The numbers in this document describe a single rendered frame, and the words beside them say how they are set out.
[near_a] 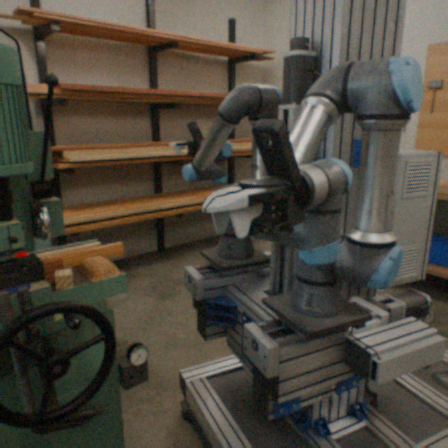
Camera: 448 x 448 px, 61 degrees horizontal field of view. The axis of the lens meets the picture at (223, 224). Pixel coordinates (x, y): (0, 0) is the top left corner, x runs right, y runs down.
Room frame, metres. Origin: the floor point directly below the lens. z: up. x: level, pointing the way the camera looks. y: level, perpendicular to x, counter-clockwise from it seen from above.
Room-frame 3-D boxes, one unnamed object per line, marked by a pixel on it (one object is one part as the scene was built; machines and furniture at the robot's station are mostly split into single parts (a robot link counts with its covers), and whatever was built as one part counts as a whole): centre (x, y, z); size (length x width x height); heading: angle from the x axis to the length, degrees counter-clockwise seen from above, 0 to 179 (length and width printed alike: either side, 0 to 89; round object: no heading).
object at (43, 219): (1.18, 0.58, 1.02); 0.12 x 0.03 x 0.12; 40
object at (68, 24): (3.70, 0.48, 1.20); 2.71 x 0.56 x 2.40; 131
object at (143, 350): (1.00, 0.26, 0.65); 0.06 x 0.04 x 0.08; 130
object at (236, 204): (0.49, -0.02, 1.21); 0.09 x 0.03 x 0.06; 139
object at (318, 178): (0.64, -0.13, 1.22); 0.08 x 0.05 x 0.08; 49
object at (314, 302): (1.00, -0.26, 0.87); 0.15 x 0.15 x 0.10
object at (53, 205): (1.24, 0.59, 1.02); 0.09 x 0.07 x 0.12; 130
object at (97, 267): (1.07, 0.38, 0.92); 0.14 x 0.09 x 0.04; 40
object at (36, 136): (1.26, 0.62, 1.23); 0.09 x 0.08 x 0.15; 40
